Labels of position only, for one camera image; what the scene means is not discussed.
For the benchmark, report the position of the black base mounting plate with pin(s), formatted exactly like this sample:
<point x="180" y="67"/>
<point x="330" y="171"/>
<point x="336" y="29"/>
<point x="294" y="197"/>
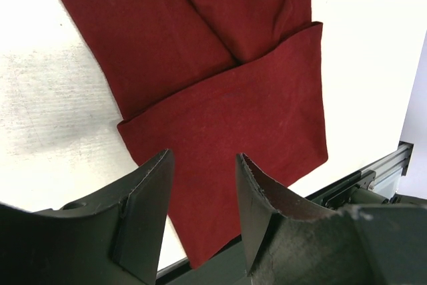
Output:
<point x="300" y="218"/>

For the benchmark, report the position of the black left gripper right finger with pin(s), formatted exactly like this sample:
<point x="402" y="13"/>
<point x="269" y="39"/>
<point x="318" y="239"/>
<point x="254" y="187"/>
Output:
<point x="317" y="241"/>

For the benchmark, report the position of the aluminium frame rail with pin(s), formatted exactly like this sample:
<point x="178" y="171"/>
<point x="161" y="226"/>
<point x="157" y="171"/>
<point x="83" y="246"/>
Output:
<point x="389" y="170"/>

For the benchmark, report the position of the dark maroon t-shirt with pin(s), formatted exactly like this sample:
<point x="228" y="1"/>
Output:
<point x="210" y="79"/>

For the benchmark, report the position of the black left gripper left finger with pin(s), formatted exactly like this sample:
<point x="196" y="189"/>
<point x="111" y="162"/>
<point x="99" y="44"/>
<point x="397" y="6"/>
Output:
<point x="112" y="236"/>

